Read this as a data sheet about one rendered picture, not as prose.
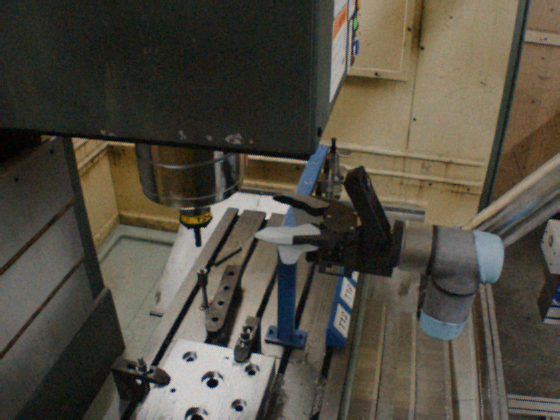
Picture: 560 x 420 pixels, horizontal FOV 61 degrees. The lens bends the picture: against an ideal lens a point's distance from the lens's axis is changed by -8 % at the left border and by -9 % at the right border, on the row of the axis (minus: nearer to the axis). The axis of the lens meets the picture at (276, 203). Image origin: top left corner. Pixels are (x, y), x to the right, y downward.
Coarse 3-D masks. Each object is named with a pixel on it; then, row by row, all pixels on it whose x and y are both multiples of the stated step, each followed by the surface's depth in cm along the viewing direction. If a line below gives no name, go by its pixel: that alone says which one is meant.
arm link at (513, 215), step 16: (528, 176) 77; (544, 176) 74; (512, 192) 78; (528, 192) 76; (544, 192) 74; (496, 208) 80; (512, 208) 77; (528, 208) 76; (544, 208) 74; (464, 224) 86; (480, 224) 82; (496, 224) 79; (512, 224) 78; (528, 224) 77; (512, 240) 80
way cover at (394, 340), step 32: (384, 320) 155; (416, 320) 161; (384, 352) 144; (416, 352) 146; (448, 352) 145; (384, 384) 131; (448, 384) 133; (352, 416) 121; (384, 416) 122; (416, 416) 123; (448, 416) 122
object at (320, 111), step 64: (0, 0) 56; (64, 0) 54; (128, 0) 52; (192, 0) 51; (256, 0) 50; (320, 0) 49; (0, 64) 61; (64, 64) 58; (128, 64) 57; (192, 64) 55; (256, 64) 53; (320, 64) 54; (0, 128) 67; (64, 128) 63; (128, 128) 61; (192, 128) 59; (256, 128) 57; (320, 128) 57
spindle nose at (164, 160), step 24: (144, 144) 68; (144, 168) 71; (168, 168) 68; (192, 168) 68; (216, 168) 70; (240, 168) 74; (144, 192) 74; (168, 192) 70; (192, 192) 70; (216, 192) 71
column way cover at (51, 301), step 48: (48, 144) 105; (0, 192) 92; (48, 192) 108; (0, 240) 94; (48, 240) 111; (0, 288) 96; (48, 288) 112; (0, 336) 96; (48, 336) 114; (0, 384) 98
